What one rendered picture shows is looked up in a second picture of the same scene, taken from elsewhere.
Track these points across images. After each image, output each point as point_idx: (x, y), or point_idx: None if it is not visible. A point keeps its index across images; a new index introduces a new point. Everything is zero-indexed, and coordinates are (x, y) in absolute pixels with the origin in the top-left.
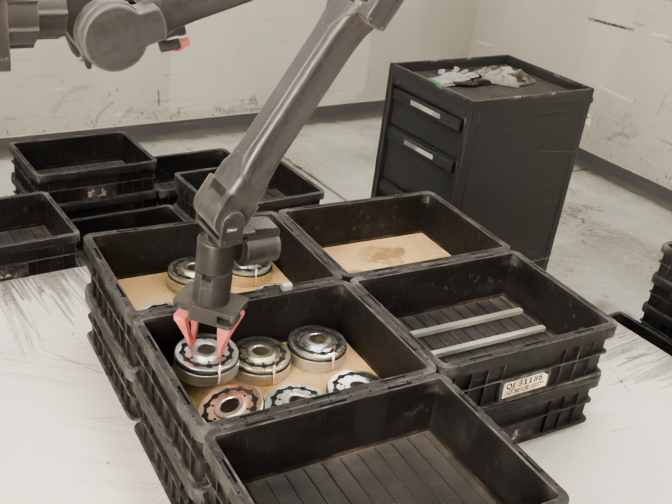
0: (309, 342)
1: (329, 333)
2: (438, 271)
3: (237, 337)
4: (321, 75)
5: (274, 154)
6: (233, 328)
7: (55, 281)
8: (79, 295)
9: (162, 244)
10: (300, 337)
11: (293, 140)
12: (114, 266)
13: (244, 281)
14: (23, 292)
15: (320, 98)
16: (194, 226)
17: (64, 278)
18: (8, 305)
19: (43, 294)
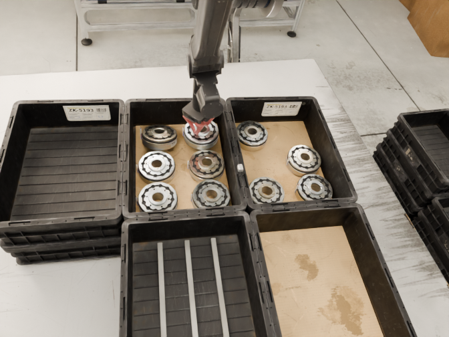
0: (208, 187)
1: (217, 204)
2: (257, 294)
3: (226, 158)
4: (200, 3)
5: (196, 41)
6: (186, 118)
7: (352, 139)
8: (337, 146)
9: (321, 138)
10: (217, 186)
11: (200, 42)
12: (309, 124)
13: (296, 185)
14: (339, 126)
15: (202, 24)
16: (331, 148)
17: (355, 143)
18: (327, 119)
19: (338, 132)
